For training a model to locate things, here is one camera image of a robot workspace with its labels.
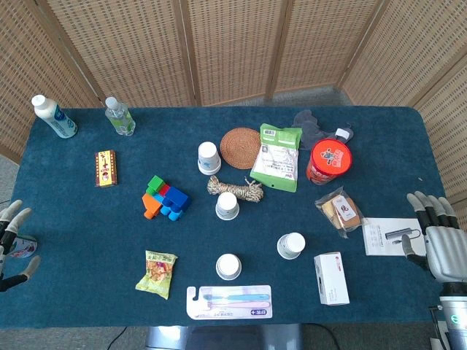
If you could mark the pink toothbrush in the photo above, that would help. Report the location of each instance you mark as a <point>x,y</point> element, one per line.
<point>237,304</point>

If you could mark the grey cloth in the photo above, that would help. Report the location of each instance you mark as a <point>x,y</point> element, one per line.
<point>308,127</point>

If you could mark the green toy block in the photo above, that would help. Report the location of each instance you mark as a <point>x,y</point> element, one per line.
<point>155,183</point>

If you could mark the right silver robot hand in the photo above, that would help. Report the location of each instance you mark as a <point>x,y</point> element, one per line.
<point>447,251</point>

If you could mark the small printed drink bottle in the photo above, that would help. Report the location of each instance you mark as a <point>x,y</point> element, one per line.
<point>23,249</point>

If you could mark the orange toy block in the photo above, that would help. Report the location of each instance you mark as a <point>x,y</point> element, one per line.
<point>150,206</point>

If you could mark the toothbrush blister pack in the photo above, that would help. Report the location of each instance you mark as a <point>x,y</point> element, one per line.
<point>230,311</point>

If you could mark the dark blue toy block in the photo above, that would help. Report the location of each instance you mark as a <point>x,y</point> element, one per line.
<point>177,198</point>

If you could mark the small yellow red box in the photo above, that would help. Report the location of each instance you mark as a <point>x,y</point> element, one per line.
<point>106,168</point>

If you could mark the green snack packet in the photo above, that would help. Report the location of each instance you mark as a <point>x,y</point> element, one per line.
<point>157,273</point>

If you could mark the light blue toy block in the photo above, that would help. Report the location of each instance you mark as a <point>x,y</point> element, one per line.
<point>175,216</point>

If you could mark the white box red logo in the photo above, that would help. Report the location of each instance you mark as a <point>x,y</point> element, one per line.
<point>332,279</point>

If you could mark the green white pouch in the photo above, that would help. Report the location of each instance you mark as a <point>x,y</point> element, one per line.
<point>277,160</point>

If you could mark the white bottle blue label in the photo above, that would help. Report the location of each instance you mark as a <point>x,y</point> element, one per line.
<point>54,116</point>

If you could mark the cake slices clear bag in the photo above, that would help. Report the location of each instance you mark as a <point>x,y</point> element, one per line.
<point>341,211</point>

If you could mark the red instant noodle cup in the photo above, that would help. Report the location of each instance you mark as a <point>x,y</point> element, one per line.
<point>330,156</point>

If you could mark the blue toothbrush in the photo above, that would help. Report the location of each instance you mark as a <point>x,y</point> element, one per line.
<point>237,297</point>

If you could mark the white floral paper cup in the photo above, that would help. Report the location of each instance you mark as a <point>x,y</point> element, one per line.
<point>227,206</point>
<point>209,157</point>
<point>290,245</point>
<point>228,266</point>

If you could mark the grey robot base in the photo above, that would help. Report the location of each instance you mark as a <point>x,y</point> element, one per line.
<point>222,337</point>

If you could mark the flat white hub box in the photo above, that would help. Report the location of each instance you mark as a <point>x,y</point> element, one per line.
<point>386,237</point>

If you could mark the red toy block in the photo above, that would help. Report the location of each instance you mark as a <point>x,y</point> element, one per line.
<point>165,190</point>

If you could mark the clear bottle green label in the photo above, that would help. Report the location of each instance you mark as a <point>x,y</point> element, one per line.
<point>119,116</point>

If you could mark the round woven rattan coaster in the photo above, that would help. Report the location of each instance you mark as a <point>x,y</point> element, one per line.
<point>239,147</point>

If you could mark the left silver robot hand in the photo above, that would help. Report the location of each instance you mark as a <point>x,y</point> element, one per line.
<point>14,218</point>

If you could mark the woven wooden folding screen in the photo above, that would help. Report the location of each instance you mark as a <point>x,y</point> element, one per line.
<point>233,47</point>

